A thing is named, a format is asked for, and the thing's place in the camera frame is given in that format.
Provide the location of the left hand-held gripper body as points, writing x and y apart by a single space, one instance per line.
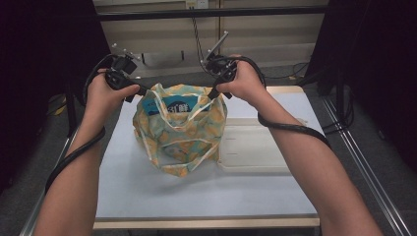
119 72

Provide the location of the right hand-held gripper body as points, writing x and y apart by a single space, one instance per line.
223 67

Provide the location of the blue snack packet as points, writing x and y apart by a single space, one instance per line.
177 105

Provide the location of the orange-print teal shopping bag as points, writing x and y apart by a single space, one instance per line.
183 137

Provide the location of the white plastic tray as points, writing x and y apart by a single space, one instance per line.
249 147

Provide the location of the person's right hand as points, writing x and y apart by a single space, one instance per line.
246 83

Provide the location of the person's left hand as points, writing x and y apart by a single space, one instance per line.
101 101

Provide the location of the yellow floor tape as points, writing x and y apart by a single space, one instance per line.
60 110

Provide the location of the black horizontal bar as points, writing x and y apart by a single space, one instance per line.
164 14

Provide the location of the black curtain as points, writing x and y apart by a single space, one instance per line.
39 49
377 49

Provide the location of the wooden table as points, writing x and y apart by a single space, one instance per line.
196 224

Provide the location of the white wall socket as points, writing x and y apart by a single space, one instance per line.
196 4

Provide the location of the metal floor rail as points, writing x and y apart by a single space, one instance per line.
378 187
29 229

